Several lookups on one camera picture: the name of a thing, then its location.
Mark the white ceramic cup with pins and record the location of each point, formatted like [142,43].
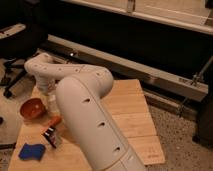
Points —
[52,105]

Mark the orange marker pen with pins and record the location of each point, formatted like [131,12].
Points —
[51,123]

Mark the blue cloth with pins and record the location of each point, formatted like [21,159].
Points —
[32,151]

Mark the wooden board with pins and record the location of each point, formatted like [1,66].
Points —
[128,107]

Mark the black office chair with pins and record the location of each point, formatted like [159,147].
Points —
[20,37]

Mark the orange bowl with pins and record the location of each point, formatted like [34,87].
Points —
[32,108]

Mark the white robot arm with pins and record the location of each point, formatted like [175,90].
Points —
[79,89]

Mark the metal floor rail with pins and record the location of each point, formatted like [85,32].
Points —
[163,89]

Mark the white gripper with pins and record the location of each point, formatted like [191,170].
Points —
[49,93]

